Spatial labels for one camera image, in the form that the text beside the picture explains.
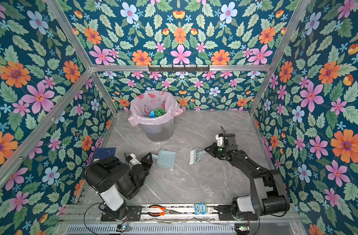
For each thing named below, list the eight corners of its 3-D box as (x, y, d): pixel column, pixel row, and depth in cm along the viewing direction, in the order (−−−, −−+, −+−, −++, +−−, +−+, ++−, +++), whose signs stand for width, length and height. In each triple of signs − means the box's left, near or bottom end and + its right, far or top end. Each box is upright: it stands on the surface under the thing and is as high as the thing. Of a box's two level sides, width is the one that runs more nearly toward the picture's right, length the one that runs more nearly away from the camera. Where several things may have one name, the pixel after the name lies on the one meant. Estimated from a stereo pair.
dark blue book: (93, 162, 94) (91, 161, 92) (96, 150, 100) (94, 148, 98) (114, 158, 96) (112, 157, 94) (115, 147, 102) (114, 145, 100)
